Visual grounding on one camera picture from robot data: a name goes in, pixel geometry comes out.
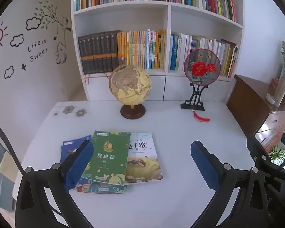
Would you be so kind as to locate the green insect book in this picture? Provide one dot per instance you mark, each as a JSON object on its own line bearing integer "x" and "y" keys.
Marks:
{"x": 109, "y": 161}

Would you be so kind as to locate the white vase with branches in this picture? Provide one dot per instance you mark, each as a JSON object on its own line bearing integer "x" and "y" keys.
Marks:
{"x": 280, "y": 90}

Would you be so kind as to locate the row of black books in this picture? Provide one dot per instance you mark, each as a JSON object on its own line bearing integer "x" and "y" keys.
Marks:
{"x": 99, "y": 52}

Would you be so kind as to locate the embroidered round fan on stand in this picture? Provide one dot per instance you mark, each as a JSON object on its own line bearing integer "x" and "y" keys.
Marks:
{"x": 201, "y": 67}

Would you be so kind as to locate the white bookshelf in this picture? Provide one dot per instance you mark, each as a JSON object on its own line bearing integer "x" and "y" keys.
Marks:
{"x": 158, "y": 35}

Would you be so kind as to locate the green potted plant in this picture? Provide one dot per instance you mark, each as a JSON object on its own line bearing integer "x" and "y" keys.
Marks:
{"x": 277, "y": 154}

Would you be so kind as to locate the red tassel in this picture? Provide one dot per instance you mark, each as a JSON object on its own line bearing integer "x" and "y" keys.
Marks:
{"x": 199, "y": 118}

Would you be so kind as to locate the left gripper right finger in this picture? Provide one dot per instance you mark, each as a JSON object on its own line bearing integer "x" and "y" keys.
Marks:
{"x": 240, "y": 197}

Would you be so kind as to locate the rabbit hill book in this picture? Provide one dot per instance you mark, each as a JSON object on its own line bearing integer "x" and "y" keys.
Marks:
{"x": 142, "y": 160}

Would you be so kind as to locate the brown wooden cabinet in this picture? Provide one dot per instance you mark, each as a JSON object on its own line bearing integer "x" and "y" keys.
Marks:
{"x": 254, "y": 114}

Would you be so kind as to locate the dark blue book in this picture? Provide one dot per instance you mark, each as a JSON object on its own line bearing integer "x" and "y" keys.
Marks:
{"x": 69, "y": 147}

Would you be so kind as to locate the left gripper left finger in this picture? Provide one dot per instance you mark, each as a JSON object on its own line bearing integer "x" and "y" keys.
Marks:
{"x": 33, "y": 208}

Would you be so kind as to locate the yellow desk globe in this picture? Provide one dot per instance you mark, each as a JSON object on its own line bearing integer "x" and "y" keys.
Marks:
{"x": 130, "y": 85}

